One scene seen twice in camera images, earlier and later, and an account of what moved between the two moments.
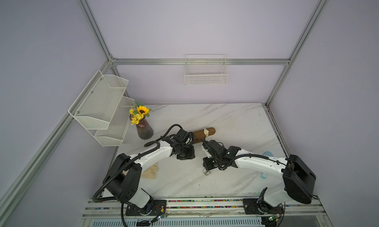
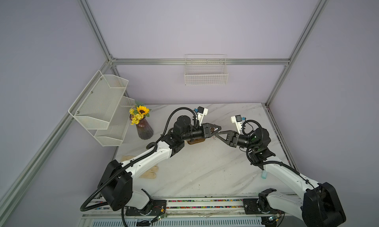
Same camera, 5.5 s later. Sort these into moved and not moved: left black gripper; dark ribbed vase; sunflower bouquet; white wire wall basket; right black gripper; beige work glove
Moved: left black gripper; right black gripper
Not moved: dark ribbed vase; beige work glove; white wire wall basket; sunflower bouquet
